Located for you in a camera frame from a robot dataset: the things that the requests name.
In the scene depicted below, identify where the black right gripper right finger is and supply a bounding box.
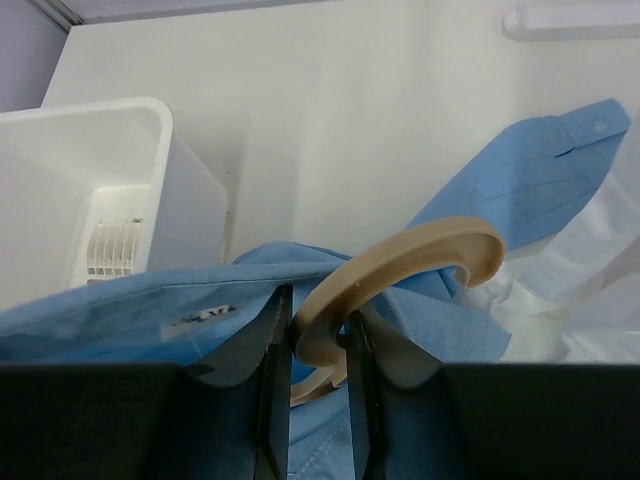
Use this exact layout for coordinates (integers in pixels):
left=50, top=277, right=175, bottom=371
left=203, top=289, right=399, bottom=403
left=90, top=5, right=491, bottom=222
left=344, top=307, right=639, bottom=479

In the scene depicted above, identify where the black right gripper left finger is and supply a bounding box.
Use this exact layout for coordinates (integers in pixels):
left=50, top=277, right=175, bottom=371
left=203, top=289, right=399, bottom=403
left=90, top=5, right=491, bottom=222
left=1, top=285, right=293, bottom=479

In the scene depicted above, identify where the blue shirt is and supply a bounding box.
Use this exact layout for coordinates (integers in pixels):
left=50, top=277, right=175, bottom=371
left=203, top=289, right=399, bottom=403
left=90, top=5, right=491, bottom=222
left=1, top=99, right=639, bottom=479

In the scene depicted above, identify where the beige wooden hanger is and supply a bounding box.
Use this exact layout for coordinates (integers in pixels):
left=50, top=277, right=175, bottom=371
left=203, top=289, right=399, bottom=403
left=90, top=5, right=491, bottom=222
left=290, top=216, right=506, bottom=407

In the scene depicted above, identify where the white shirt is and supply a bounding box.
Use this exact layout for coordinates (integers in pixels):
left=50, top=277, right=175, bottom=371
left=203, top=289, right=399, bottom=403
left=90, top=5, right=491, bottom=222
left=455, top=120, right=639, bottom=364

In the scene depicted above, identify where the white plastic basket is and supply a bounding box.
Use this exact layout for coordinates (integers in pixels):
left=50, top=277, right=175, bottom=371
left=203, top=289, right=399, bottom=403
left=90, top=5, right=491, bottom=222
left=1, top=97, right=228, bottom=309

